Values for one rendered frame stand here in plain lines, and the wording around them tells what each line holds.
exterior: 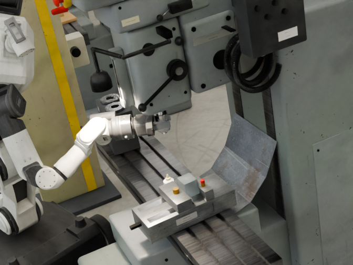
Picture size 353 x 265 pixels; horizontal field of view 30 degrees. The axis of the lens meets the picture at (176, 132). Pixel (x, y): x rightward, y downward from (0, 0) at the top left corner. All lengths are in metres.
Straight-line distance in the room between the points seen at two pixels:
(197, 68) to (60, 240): 1.18
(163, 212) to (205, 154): 2.28
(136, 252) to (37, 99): 1.85
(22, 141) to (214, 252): 0.75
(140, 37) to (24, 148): 0.56
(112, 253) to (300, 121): 0.90
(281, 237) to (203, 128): 2.38
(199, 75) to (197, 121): 2.82
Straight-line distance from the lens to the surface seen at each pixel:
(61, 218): 3.23
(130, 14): 2.08
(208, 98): 5.38
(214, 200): 2.35
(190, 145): 4.74
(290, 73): 2.29
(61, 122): 4.16
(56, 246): 3.01
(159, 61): 2.18
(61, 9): 2.23
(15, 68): 2.37
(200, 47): 2.21
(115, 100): 2.93
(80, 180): 4.36
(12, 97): 2.32
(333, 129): 2.49
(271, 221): 2.65
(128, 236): 2.51
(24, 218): 3.07
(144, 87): 2.19
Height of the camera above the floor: 2.29
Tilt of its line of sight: 28 degrees down
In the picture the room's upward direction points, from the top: 11 degrees counter-clockwise
